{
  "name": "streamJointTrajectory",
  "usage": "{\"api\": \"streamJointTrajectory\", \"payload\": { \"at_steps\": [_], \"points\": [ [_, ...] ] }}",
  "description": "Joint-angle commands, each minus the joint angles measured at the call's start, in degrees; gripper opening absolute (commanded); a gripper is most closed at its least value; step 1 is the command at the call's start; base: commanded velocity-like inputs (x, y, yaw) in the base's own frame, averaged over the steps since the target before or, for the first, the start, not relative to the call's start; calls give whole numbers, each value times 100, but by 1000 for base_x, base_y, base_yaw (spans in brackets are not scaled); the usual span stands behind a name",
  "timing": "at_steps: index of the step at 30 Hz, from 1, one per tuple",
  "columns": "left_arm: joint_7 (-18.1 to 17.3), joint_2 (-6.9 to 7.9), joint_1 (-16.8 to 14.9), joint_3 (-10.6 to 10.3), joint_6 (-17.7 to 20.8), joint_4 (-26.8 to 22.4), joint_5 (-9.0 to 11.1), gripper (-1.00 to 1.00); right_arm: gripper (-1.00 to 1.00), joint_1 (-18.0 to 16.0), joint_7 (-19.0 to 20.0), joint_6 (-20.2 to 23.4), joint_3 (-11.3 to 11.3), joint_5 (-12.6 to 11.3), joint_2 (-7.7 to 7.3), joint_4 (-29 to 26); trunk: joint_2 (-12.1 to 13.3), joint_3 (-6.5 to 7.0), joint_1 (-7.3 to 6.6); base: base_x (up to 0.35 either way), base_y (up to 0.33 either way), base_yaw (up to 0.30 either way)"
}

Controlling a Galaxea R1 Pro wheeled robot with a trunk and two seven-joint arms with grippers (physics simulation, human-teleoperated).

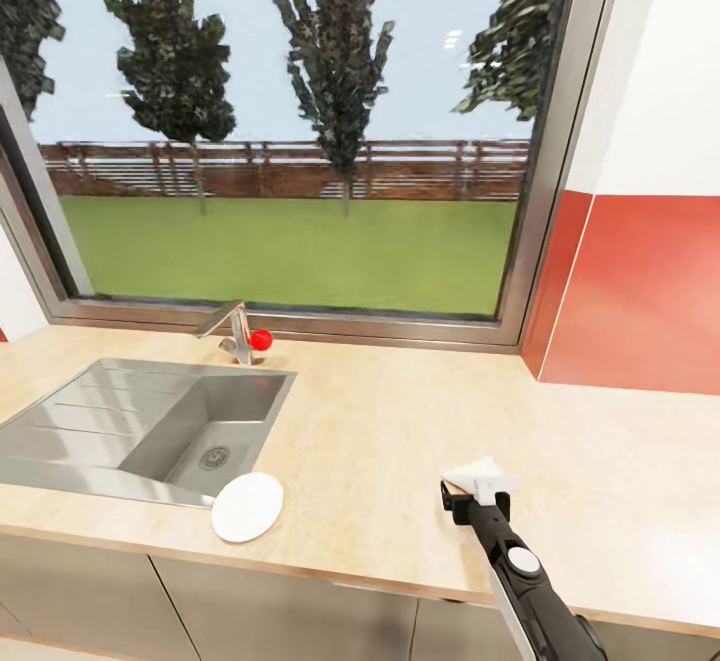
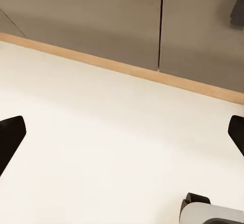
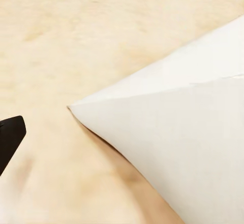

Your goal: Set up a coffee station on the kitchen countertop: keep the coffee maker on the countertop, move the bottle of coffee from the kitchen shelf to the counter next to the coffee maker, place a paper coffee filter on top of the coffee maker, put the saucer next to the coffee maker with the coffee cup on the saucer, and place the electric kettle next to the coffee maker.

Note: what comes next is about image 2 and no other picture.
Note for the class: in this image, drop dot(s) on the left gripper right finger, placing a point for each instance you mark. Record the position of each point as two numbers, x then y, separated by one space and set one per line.
236 131

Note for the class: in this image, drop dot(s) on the cabinet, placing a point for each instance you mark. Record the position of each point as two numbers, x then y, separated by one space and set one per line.
199 40

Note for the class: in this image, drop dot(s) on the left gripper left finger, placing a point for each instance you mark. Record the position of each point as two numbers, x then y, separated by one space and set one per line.
12 133

